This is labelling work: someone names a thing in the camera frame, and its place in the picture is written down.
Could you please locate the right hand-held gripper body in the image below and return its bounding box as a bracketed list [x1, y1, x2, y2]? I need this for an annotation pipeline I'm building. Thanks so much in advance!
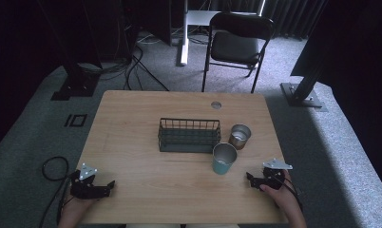
[262, 158, 294, 191]

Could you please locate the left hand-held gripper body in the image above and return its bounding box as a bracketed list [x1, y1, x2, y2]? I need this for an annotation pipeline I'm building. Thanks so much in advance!
[69, 162, 100, 200]

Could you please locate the person's left hand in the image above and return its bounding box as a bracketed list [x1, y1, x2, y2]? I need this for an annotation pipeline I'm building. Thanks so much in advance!
[61, 189, 97, 219]

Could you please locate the person's right hand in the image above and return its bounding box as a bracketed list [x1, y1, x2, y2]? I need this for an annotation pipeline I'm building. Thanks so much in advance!
[259, 170, 296, 210]

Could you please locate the teal metal cup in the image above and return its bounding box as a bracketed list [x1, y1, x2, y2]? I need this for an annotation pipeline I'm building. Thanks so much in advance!
[211, 142, 239, 176]

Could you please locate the brown metal cup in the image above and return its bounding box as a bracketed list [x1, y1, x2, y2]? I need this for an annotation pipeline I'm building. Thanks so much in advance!
[228, 123, 253, 151]

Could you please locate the black metal stand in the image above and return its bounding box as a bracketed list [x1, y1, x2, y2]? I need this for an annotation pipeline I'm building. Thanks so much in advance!
[36, 0, 102, 102]
[279, 0, 382, 113]

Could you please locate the black folding chair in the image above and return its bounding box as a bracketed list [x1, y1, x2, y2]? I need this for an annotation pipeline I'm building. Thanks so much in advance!
[201, 11, 276, 95]

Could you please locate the dark curtain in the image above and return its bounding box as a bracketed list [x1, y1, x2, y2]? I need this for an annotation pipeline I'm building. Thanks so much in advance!
[207, 0, 328, 41]

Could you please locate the black cabinet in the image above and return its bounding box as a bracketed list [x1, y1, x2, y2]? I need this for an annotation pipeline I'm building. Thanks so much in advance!
[124, 0, 173, 48]

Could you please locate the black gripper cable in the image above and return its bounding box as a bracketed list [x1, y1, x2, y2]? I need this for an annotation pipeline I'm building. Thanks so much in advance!
[274, 175, 304, 212]

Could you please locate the black looped cable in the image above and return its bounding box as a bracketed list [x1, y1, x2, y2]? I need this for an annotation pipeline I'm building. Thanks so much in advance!
[38, 156, 73, 228]

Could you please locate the black wire basket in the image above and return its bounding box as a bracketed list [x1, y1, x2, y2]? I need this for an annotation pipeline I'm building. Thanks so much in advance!
[157, 117, 222, 155]

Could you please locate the bundle of black floor cables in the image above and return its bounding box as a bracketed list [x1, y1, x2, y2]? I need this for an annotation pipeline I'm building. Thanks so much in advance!
[78, 29, 170, 93]

